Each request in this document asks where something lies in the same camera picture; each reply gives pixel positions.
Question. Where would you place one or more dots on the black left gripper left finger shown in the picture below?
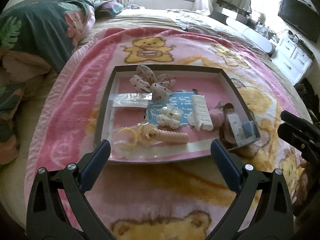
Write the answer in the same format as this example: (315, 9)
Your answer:
(46, 216)

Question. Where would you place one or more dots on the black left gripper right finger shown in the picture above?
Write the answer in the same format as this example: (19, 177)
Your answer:
(273, 217)

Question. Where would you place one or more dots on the small blue box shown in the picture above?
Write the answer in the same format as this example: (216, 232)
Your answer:
(250, 130)

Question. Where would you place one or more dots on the stud earrings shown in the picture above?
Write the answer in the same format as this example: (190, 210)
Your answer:
(235, 132)

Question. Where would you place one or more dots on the brown banana hair clip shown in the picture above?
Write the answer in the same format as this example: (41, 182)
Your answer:
(225, 132)

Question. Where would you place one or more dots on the white claw hair clip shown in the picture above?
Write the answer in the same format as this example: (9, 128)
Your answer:
(199, 117)

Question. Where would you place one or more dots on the yellow hair ties bag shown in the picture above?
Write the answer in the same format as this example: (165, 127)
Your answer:
(126, 139)

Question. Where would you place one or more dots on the cream spiral hair clip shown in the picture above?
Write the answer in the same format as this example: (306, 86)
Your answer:
(151, 135)

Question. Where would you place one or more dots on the white pearl hair clip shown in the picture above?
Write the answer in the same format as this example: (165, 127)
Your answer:
(170, 116)

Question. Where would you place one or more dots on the clear plastic packet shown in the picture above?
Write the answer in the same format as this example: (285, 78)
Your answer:
(131, 100)

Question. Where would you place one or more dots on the white drawer cabinet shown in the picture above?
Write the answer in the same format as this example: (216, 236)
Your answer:
(291, 60)

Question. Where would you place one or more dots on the white cylinder bolster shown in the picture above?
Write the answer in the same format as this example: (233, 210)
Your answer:
(255, 37)

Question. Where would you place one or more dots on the black flat television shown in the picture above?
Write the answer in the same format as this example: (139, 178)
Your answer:
(300, 16)

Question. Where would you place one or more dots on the shallow cardboard tray box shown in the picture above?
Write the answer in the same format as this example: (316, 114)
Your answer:
(213, 83)

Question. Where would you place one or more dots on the polka dot bow hair clip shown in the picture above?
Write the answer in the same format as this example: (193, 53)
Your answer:
(145, 81)

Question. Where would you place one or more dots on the dark floral quilt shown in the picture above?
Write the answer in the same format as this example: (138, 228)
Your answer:
(36, 38)

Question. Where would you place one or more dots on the purple blue pillow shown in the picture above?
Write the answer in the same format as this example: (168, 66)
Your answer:
(108, 9)

